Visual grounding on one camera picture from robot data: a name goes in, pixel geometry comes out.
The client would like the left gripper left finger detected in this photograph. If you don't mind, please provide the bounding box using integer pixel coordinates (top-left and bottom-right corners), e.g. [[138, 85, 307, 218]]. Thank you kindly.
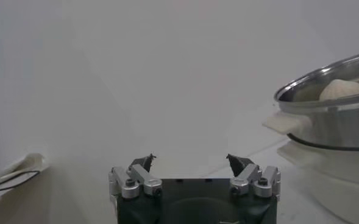
[[108, 153, 163, 199]]

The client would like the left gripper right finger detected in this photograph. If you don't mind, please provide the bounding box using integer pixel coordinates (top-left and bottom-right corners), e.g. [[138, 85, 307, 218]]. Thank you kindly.
[[226, 153, 282, 198]]

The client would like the white steamed baozi bun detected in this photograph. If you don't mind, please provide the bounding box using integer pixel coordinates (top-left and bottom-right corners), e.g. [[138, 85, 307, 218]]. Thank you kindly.
[[318, 79, 359, 102]]

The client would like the stainless steel steamer basket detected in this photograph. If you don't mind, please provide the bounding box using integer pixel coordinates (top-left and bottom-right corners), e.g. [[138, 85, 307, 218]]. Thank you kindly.
[[261, 50, 359, 152]]

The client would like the white electric cooker base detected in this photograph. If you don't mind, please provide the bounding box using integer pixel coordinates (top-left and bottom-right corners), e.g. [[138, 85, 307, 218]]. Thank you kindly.
[[276, 141, 359, 224]]

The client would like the white folded cloth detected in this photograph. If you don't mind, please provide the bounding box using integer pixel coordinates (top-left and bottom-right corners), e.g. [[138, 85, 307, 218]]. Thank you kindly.
[[0, 152, 46, 195]]

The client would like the thin black cable loop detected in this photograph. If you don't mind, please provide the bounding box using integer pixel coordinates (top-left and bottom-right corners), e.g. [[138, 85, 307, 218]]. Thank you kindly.
[[0, 170, 41, 194]]

